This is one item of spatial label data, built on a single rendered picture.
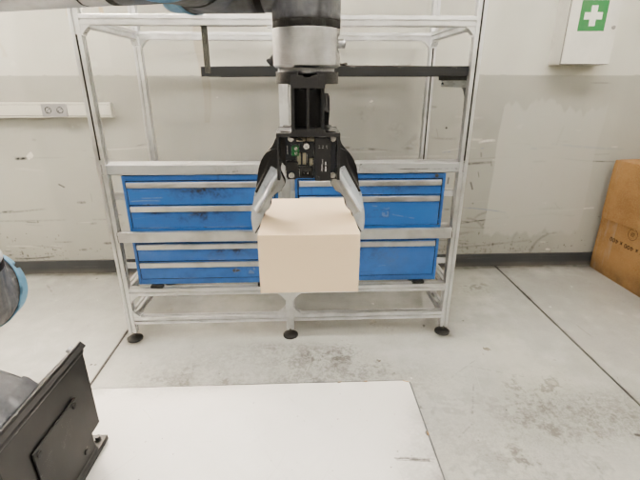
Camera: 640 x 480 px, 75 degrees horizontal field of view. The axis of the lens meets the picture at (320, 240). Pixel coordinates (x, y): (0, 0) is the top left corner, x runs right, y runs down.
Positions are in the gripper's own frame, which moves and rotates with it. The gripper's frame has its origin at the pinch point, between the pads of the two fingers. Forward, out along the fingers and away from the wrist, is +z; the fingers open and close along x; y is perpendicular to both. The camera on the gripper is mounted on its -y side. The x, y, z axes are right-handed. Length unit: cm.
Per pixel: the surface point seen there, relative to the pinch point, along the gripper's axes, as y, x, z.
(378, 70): -140, 33, -22
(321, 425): -5.3, 2.1, 40.0
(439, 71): -140, 59, -22
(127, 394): -15, -37, 40
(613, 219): -206, 209, 70
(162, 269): -139, -72, 71
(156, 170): -137, -67, 20
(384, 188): -139, 38, 30
